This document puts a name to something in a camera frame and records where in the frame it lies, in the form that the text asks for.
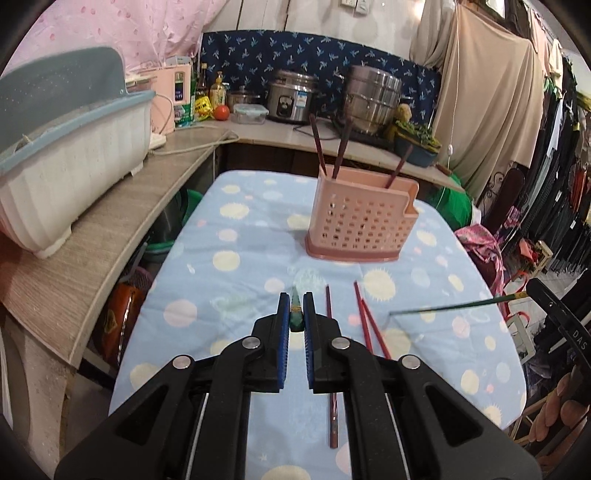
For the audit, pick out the beige curtain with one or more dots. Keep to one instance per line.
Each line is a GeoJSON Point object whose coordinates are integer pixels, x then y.
{"type": "Point", "coordinates": [485, 101]}

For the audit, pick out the clear plastic food container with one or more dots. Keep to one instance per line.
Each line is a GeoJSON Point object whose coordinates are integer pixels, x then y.
{"type": "Point", "coordinates": [249, 114]}

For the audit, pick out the person's right hand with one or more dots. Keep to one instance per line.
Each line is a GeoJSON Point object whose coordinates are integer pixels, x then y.
{"type": "Point", "coordinates": [565, 406]}

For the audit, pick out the pink kitchen appliance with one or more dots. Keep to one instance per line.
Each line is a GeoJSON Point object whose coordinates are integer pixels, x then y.
{"type": "Point", "coordinates": [161, 106]}

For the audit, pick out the white green packet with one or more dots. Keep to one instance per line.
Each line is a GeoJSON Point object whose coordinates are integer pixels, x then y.
{"type": "Point", "coordinates": [178, 60]}

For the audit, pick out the dark metal chair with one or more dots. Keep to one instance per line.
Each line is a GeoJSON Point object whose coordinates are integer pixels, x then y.
{"type": "Point", "coordinates": [508, 194]}

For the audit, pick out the small steel pot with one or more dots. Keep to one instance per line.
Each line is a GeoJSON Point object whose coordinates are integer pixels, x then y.
{"type": "Point", "coordinates": [242, 98]}

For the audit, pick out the wooden counter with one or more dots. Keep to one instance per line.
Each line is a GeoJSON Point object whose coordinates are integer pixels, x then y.
{"type": "Point", "coordinates": [92, 258]}

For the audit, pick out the pink patterned cloth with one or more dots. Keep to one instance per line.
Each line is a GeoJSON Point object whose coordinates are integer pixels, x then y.
{"type": "Point", "coordinates": [480, 240]}

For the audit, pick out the pink perforated utensil holder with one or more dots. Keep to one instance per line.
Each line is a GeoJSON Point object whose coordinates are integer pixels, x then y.
{"type": "Point", "coordinates": [360, 221]}

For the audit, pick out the green bag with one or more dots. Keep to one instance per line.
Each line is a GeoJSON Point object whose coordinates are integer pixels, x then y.
{"type": "Point", "coordinates": [455, 203]}

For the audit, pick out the white dish drainer grey lid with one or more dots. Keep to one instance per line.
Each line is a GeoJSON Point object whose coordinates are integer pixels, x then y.
{"type": "Point", "coordinates": [69, 175]}

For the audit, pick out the red tomato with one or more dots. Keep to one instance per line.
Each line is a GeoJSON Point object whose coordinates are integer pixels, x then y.
{"type": "Point", "coordinates": [222, 112]}

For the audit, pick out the steel steamer pot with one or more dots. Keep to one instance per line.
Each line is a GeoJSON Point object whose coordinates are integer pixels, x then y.
{"type": "Point", "coordinates": [371, 101]}

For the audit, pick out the white wall socket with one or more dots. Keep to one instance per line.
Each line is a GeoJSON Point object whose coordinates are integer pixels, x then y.
{"type": "Point", "coordinates": [355, 4]}

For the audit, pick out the red chopstick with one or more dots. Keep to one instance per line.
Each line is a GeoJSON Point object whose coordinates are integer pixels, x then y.
{"type": "Point", "coordinates": [362, 314]}
{"type": "Point", "coordinates": [376, 330]}

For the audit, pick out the yellow snack packet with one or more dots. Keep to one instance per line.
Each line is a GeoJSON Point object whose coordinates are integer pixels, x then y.
{"type": "Point", "coordinates": [203, 108]}

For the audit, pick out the blue planter with greens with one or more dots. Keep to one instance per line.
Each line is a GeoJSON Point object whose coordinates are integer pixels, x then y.
{"type": "Point", "coordinates": [415, 154]}

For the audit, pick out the steel rice cooker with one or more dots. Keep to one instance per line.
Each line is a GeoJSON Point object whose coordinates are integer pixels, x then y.
{"type": "Point", "coordinates": [291, 97]}

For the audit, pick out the green chopstick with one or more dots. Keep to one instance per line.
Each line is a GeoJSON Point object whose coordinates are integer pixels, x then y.
{"type": "Point", "coordinates": [461, 304]}
{"type": "Point", "coordinates": [295, 309]}

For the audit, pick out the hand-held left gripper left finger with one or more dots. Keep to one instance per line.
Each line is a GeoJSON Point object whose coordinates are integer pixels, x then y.
{"type": "Point", "coordinates": [282, 341]}

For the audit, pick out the dark sauce bottle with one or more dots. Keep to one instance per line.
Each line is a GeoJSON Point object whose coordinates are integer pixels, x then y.
{"type": "Point", "coordinates": [202, 81]}

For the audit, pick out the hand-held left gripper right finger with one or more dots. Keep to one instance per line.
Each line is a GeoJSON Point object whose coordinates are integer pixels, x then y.
{"type": "Point", "coordinates": [310, 341]}

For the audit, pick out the small wooden stool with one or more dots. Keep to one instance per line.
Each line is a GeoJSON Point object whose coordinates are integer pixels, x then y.
{"type": "Point", "coordinates": [540, 253]}

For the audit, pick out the orange bag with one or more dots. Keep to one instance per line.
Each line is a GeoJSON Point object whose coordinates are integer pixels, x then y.
{"type": "Point", "coordinates": [120, 318]}

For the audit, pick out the brown potato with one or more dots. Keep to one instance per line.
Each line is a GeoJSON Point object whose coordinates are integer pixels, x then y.
{"type": "Point", "coordinates": [404, 113]}

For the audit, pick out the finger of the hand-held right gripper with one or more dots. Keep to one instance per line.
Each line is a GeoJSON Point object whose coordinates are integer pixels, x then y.
{"type": "Point", "coordinates": [545, 297]}

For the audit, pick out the navy floral cloth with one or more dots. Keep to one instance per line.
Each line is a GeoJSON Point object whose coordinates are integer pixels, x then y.
{"type": "Point", "coordinates": [258, 55]}

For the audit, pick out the row of hanging clothes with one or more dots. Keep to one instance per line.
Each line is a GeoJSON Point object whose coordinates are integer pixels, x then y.
{"type": "Point", "coordinates": [563, 161]}

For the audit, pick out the white power strip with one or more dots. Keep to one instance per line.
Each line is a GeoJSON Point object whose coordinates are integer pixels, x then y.
{"type": "Point", "coordinates": [157, 141]}

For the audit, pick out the pink floral sheet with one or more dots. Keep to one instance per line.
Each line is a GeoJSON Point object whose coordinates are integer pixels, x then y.
{"type": "Point", "coordinates": [92, 27]}

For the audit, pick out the blue planet print tablecloth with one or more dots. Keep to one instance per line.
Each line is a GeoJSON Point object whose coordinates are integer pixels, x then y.
{"type": "Point", "coordinates": [221, 295]}

